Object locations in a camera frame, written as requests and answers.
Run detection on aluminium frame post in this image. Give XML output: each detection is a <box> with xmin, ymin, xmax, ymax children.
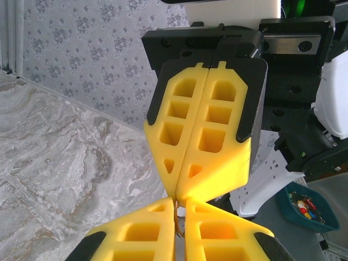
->
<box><xmin>0</xmin><ymin>0</ymin><xmax>24</xmax><ymax>78</ymax></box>

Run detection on metal keyring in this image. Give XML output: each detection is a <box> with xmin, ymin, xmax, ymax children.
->
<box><xmin>173</xmin><ymin>200</ymin><xmax>187</xmax><ymax>241</ymax></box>

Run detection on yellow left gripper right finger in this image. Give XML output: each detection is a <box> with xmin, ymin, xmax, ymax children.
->
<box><xmin>184</xmin><ymin>197</ymin><xmax>294</xmax><ymax>261</ymax></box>

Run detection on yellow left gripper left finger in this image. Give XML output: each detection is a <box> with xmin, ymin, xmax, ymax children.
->
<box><xmin>65</xmin><ymin>197</ymin><xmax>175</xmax><ymax>261</ymax></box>

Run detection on assorted coloured keys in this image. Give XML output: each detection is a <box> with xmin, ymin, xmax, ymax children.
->
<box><xmin>290</xmin><ymin>191</ymin><xmax>319</xmax><ymax>221</ymax></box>

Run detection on teal plastic bin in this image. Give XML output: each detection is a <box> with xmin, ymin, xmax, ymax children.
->
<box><xmin>277</xmin><ymin>181</ymin><xmax>341</xmax><ymax>233</ymax></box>

